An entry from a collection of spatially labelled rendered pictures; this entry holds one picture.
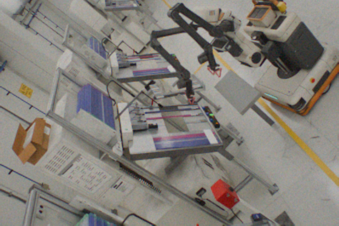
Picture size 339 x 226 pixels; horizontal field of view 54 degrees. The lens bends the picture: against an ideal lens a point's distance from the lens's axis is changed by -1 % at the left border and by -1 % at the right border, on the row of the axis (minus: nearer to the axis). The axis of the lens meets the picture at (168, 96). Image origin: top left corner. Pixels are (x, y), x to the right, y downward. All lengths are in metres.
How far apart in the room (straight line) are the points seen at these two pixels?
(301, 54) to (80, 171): 2.04
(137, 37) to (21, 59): 2.63
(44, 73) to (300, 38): 4.09
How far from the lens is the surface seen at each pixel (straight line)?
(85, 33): 4.33
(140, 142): 2.64
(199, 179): 2.80
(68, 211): 1.76
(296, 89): 3.18
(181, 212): 2.98
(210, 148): 2.62
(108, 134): 2.51
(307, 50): 3.15
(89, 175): 2.57
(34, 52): 5.73
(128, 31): 7.27
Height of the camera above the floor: 2.37
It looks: 27 degrees down
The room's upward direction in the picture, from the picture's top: 52 degrees counter-clockwise
